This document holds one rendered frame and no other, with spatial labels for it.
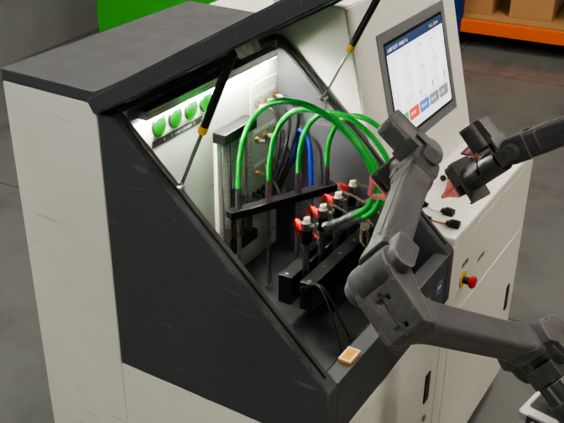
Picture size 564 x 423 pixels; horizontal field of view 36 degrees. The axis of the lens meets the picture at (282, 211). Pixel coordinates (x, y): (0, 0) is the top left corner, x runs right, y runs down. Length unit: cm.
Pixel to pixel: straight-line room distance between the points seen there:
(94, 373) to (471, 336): 124
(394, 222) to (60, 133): 90
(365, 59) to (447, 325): 121
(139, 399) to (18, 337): 155
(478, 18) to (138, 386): 550
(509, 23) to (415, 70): 461
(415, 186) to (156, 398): 99
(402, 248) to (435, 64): 155
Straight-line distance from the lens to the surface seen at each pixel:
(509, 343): 141
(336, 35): 232
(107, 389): 232
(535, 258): 431
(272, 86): 238
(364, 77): 236
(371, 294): 125
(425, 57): 269
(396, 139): 163
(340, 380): 189
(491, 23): 722
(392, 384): 223
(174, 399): 216
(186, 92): 201
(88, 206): 203
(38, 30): 718
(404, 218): 139
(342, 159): 238
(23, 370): 357
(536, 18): 732
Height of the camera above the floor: 214
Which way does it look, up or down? 28 degrees down
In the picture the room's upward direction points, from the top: straight up
